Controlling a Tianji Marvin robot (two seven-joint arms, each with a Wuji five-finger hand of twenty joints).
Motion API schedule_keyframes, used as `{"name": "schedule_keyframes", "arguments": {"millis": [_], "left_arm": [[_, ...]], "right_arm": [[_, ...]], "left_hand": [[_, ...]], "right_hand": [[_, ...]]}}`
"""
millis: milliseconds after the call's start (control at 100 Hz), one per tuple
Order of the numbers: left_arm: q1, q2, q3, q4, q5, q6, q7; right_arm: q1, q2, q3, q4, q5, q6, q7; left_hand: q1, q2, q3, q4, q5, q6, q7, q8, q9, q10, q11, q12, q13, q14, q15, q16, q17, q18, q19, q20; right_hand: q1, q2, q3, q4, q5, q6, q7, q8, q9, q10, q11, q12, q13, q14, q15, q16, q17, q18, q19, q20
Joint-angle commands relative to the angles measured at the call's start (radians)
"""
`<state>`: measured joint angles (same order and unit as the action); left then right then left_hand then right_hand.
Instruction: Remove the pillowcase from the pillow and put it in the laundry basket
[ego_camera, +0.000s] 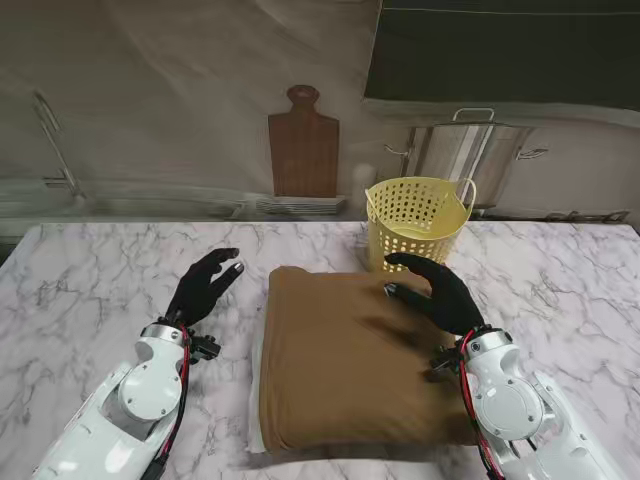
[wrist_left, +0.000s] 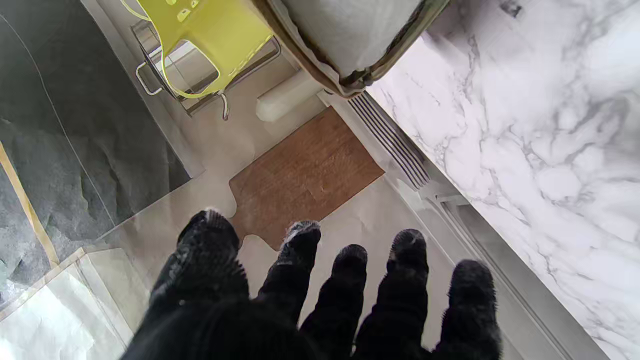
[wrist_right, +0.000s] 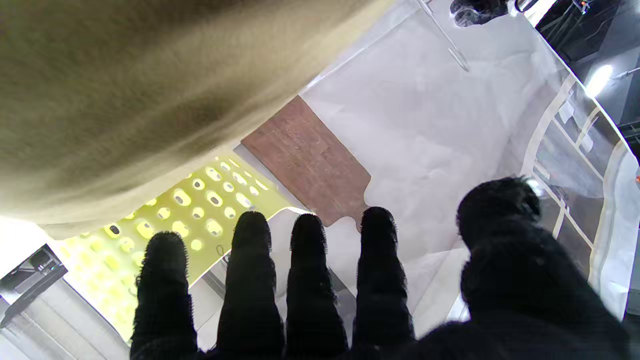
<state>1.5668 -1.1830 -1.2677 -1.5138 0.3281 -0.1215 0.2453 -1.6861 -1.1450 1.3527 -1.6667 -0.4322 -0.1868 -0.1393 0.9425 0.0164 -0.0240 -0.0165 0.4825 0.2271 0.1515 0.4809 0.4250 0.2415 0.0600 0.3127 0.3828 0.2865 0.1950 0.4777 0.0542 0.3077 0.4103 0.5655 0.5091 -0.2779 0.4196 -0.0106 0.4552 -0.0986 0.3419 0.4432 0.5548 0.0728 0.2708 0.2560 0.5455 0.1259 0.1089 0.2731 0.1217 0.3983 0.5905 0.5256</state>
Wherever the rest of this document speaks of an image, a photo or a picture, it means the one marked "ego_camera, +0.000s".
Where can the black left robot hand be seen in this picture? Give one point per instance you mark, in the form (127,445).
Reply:
(192,295)

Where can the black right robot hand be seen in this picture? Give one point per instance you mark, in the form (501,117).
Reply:
(452,300)

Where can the brown pillowcase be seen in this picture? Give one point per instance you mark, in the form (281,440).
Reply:
(345,360)

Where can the white pillow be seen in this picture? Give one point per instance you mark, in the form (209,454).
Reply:
(256,415)

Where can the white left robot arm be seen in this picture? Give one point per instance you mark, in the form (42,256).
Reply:
(130,400)

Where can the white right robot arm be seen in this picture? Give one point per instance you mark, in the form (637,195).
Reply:
(515,400)

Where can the yellow perforated laundry basket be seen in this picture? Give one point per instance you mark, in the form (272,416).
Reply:
(415,235)

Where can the stack of white plates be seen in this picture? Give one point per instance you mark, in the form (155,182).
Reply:
(300,205)

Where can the large steel stock pot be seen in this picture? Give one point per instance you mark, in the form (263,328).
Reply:
(465,160)

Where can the brown wooden cutting board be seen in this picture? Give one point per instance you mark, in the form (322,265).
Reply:
(303,150)

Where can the chrome kitchen faucet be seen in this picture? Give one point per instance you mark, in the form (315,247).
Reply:
(55,140)

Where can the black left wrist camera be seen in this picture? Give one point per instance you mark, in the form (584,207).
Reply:
(205,346)

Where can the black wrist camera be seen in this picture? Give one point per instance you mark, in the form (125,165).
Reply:
(445,361)
(205,346)

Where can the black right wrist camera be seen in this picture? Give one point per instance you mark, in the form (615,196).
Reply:
(445,361)

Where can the dark wall panel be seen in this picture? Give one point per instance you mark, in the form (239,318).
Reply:
(500,50)

